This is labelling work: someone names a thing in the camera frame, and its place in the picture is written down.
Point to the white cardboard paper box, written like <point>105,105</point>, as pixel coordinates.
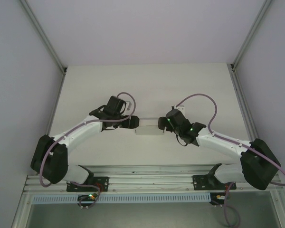
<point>149,130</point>

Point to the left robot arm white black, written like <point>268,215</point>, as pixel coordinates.
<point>80,133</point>

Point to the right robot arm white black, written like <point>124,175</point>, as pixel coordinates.
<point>218,140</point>

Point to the small circuit board yellow tag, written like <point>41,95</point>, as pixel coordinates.
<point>219,197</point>

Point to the small circuit board green light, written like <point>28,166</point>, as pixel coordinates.
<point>89,197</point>

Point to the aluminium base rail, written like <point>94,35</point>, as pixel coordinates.
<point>152,175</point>

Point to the aluminium table side rail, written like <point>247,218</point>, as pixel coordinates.
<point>55,104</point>
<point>243,104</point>

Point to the aluminium frame post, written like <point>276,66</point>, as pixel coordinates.
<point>251,33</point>
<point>44,38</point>

